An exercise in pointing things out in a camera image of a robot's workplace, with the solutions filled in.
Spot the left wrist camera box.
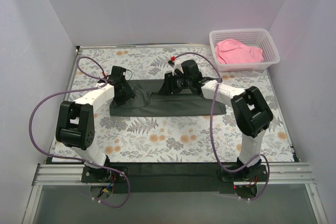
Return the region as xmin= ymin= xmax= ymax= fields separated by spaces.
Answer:
xmin=108 ymin=66 xmax=126 ymax=85

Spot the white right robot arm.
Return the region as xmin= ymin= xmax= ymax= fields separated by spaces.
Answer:
xmin=159 ymin=72 xmax=274 ymax=179

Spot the pink t shirt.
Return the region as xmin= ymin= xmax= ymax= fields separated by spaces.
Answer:
xmin=215 ymin=39 xmax=264 ymax=64

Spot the aluminium frame rail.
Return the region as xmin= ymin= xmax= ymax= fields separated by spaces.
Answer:
xmin=33 ymin=162 xmax=316 ymax=185

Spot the dark grey t shirt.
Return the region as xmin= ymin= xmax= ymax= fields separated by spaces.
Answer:
xmin=109 ymin=80 xmax=212 ymax=117

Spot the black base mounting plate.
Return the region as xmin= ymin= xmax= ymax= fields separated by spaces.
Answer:
xmin=81 ymin=163 xmax=268 ymax=194

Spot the floral patterned table mat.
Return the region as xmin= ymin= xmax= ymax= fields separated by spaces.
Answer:
xmin=68 ymin=45 xmax=294 ymax=162

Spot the white plastic laundry basket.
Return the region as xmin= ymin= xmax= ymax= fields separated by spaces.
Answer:
xmin=209 ymin=28 xmax=280 ymax=72

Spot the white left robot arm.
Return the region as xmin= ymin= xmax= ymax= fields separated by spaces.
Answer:
xmin=56 ymin=80 xmax=135 ymax=182

